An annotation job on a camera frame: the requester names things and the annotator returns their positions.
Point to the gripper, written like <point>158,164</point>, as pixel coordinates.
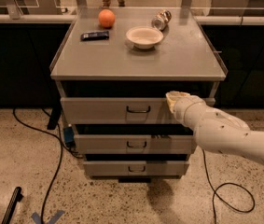
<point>181,106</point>

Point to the grey top drawer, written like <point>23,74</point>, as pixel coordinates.
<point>101,110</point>

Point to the grey drawer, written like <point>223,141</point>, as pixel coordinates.
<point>134,144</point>
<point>101,110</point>
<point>135,168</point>

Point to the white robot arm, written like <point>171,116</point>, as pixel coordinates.
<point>215,130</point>

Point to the grey metal drawer cabinet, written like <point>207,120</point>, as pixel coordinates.
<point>115,68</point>

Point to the grey bottom drawer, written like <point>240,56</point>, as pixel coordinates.
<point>135,168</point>

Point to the grey middle drawer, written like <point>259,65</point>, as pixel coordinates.
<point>134,144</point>

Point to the white bowl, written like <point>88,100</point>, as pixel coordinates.
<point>144,37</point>

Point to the tipped soda can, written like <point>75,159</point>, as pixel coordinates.
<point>161,19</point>

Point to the orange fruit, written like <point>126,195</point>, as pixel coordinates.
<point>106,18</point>

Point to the dark blue snack bar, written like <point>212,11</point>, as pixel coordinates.
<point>92,36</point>

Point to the blue power box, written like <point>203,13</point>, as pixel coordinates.
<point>68,135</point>

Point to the long dark counter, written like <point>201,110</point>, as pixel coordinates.
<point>27,49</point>

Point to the black bar on floor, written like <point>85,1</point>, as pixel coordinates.
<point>15,198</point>

